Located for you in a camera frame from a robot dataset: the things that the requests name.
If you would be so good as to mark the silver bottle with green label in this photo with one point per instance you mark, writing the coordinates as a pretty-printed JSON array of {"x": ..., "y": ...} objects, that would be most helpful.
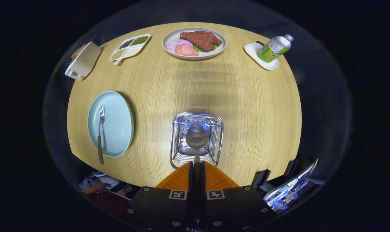
[{"x": 274, "y": 48}]

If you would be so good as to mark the white round dinner plate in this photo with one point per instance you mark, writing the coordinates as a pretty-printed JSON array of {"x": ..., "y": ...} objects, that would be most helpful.
[{"x": 211, "y": 54}]

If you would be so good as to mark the brown grilled steak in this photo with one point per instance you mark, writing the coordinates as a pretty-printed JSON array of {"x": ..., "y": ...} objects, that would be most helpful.
[{"x": 201, "y": 39}]

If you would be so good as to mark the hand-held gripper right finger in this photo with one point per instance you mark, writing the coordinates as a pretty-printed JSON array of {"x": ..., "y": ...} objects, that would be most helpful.
[{"x": 203, "y": 180}]

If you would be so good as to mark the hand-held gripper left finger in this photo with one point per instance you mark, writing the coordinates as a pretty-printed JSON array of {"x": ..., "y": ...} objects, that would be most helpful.
[{"x": 191, "y": 180}]

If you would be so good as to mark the green lettuce leaf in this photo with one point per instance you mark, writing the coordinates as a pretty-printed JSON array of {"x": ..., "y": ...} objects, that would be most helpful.
[{"x": 198, "y": 49}]

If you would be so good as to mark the laptop computer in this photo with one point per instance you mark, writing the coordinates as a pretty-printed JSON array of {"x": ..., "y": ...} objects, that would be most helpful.
[{"x": 288, "y": 190}]

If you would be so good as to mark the white square coaster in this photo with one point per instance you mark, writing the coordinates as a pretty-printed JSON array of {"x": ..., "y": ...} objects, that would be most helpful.
[{"x": 253, "y": 51}]

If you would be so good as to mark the yellow soybeans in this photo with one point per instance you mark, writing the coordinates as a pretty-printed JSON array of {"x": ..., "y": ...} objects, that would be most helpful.
[{"x": 118, "y": 54}]

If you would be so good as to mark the white divided dish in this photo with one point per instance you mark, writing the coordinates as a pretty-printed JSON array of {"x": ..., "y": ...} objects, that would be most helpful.
[{"x": 132, "y": 51}]

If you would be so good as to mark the salmon pink ham slice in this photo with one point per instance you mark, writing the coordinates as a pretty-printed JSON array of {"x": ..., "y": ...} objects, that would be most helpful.
[{"x": 186, "y": 51}]

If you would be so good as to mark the dark red beans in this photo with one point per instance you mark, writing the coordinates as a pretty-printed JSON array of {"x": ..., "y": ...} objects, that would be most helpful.
[{"x": 126, "y": 43}]

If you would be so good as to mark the green mung beans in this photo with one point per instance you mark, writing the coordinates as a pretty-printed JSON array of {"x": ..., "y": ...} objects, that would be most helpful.
[{"x": 140, "y": 40}]

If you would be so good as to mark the light blue plate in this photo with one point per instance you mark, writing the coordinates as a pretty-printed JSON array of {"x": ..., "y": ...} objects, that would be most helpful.
[{"x": 117, "y": 125}]

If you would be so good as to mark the brown bread slice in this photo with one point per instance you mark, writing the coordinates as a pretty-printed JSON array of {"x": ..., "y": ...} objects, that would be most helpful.
[{"x": 76, "y": 53}]

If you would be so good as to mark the pale pink ham slice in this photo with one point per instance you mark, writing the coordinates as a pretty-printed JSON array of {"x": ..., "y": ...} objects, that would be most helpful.
[{"x": 174, "y": 45}]

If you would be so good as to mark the cream white toaster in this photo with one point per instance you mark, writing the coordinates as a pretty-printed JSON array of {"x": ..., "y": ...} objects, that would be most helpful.
[{"x": 85, "y": 61}]

